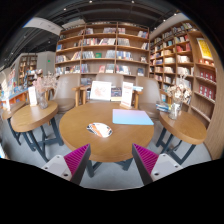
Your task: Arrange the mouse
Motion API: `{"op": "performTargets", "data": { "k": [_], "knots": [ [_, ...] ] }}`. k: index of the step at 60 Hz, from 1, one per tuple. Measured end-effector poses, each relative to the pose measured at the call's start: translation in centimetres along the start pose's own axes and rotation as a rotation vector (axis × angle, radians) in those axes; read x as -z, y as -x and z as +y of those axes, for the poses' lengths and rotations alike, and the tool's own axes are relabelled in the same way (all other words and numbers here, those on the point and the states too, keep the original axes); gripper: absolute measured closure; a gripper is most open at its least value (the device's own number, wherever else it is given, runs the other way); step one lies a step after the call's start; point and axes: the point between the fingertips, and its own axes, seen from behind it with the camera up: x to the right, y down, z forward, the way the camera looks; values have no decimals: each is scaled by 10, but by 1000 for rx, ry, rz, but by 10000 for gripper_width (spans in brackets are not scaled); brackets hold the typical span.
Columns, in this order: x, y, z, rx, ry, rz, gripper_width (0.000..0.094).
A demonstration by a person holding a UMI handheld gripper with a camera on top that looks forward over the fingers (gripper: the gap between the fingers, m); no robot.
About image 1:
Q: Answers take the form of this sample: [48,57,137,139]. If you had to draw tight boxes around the glass vase with dried flowers left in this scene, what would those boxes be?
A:
[33,73,57,109]

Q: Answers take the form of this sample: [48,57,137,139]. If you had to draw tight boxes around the small white sign left table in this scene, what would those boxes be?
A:
[28,86,37,106]

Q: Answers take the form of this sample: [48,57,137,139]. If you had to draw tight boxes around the glass vase with dried flowers right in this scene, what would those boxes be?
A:
[167,75,192,120]

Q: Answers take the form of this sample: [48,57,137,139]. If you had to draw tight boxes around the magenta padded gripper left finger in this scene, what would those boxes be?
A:
[42,144,91,185]

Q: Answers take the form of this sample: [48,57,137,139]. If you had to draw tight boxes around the round wooden table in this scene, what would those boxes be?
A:
[155,110,208,166]
[58,101,155,178]
[10,100,65,163]

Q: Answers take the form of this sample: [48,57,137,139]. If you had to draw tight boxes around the white framed picture card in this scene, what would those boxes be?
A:
[90,81,111,101]

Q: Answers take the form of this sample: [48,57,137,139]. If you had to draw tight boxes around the beige armchair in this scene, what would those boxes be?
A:
[136,77,161,120]
[53,73,81,113]

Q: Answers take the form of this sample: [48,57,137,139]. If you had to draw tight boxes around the beige armchair right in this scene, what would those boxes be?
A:
[136,77,161,120]

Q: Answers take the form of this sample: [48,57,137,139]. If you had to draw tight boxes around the round wooden centre table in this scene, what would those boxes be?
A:
[58,101,155,178]

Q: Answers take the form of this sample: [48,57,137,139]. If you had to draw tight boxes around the distant wooden bookshelf left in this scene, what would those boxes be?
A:
[18,54,37,86]

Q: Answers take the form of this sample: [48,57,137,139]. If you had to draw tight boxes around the light blue mouse pad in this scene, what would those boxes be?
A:
[112,109,153,125]

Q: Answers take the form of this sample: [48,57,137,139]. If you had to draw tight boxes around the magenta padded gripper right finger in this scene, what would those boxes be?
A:
[132,144,182,185]

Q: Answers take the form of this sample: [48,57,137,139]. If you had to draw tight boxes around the beige armchair left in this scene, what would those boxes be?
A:
[53,73,81,113]

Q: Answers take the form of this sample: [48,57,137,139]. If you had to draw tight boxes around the wooden bookshelf right wall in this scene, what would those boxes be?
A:
[150,19,224,159]

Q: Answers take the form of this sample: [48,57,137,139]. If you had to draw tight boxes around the wooden display counter far left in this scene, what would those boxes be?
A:
[0,89,28,110]

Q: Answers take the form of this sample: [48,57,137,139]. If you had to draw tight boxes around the stack of books right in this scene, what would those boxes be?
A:
[156,102,171,112]

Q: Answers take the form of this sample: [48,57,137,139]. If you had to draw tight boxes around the large wooden bookshelf back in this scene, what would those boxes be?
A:
[55,21,150,77]

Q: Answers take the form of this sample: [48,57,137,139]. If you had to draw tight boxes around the yellow poster on shelf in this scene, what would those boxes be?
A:
[197,38,213,60]

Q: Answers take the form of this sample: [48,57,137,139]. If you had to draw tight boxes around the glass vase with dried flowers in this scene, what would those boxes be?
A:
[167,75,192,120]
[33,73,57,109]

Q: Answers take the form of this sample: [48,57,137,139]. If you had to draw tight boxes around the round wooden right table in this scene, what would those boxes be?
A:
[155,110,208,166]

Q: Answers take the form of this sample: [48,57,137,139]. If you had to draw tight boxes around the round wooden left table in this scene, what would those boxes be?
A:
[10,100,65,163]

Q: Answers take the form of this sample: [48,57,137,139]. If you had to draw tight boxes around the white standing sign card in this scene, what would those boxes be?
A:
[120,82,133,108]

